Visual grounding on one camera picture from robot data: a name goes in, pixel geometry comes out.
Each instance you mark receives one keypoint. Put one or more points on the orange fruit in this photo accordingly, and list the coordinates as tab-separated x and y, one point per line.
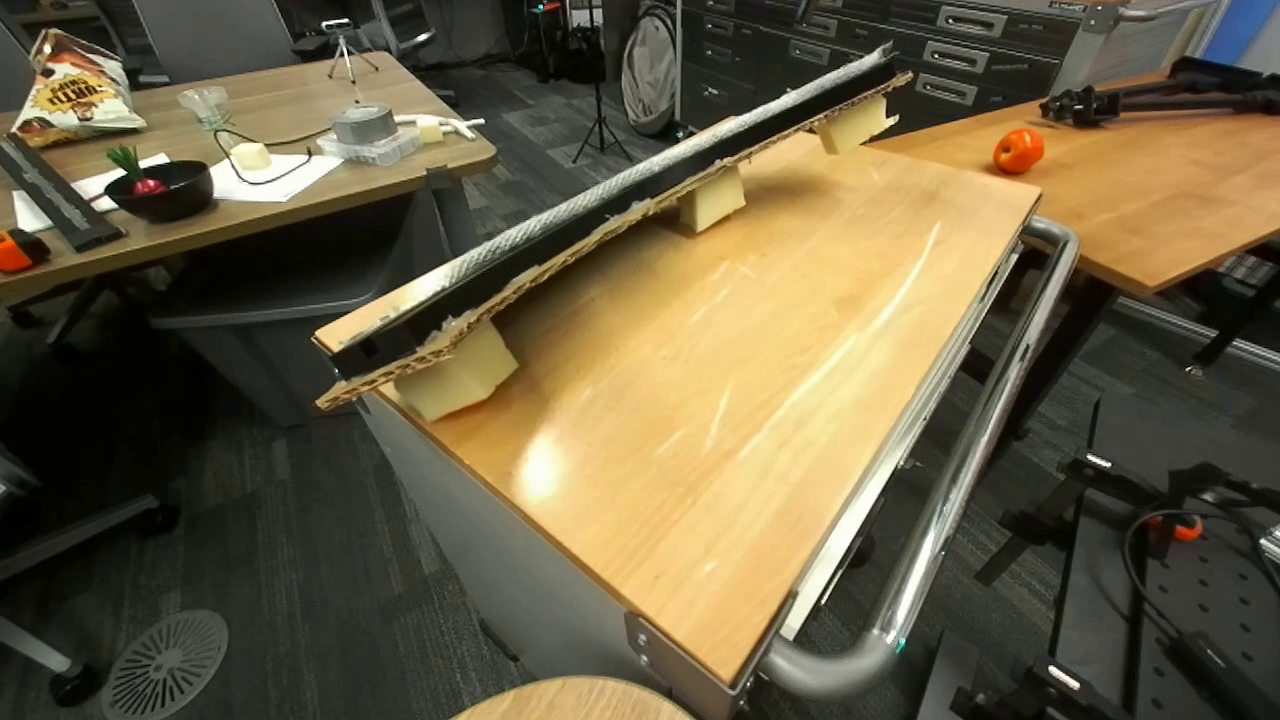
1019	148

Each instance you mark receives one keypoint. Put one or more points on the black folded tripod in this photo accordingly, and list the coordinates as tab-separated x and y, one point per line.
1086	100

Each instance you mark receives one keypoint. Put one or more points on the round wooden stool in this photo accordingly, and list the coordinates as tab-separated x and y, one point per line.
573	701

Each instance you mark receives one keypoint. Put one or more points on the grey tape roll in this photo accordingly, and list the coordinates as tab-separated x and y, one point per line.
363	124

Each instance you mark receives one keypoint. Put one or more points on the clear plastic wrap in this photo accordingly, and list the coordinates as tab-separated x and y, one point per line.
202	107

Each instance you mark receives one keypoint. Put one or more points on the long wooden office desk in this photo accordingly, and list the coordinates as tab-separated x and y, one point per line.
162	237

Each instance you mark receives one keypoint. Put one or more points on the white paper sheet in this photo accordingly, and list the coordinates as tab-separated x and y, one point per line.
285	181

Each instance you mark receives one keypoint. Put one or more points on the black curved grooved board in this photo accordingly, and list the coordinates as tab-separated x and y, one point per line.
401	341

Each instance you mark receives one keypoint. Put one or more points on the dark drawer cabinet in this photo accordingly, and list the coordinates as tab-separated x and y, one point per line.
962	53

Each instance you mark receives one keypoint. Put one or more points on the red toy vegetable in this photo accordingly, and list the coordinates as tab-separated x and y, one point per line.
147	187

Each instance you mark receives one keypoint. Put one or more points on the blue board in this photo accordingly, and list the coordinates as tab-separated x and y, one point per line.
1244	24

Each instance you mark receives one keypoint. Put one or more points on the black long flat bar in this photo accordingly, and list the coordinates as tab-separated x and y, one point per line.
55	195

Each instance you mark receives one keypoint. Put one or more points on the office chair base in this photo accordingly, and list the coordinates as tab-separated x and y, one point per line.
93	523

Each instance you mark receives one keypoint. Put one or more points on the grey round floor disc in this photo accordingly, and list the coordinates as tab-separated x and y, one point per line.
162	665

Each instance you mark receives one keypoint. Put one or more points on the orange round object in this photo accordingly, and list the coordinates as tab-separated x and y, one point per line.
9	248

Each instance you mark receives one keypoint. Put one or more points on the grey desk pedestal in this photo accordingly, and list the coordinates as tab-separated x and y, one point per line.
264	344

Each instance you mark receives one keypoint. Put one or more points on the grey office chair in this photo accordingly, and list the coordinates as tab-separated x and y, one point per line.
212	33

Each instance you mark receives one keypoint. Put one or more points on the wooden desk black legs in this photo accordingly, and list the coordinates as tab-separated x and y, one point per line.
1160	201

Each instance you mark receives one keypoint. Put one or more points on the black floor stand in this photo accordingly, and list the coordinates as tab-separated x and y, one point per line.
1086	467

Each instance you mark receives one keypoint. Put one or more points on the snack chip bag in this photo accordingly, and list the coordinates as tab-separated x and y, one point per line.
74	93

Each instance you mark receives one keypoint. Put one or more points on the black perforated breadboard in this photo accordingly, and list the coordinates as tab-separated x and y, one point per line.
1203	585

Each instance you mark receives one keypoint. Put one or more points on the small tabletop tripod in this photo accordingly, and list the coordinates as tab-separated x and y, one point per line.
345	46

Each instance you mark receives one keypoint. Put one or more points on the wood topped metal cart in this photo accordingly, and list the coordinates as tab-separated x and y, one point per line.
666	467

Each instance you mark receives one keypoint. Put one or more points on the black tripod stand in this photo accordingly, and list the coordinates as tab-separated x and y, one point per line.
600	124

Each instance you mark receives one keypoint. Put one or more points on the black bowl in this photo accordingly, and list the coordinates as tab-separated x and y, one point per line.
180	189

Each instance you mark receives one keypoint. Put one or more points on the cream round object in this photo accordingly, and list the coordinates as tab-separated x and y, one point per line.
250	153

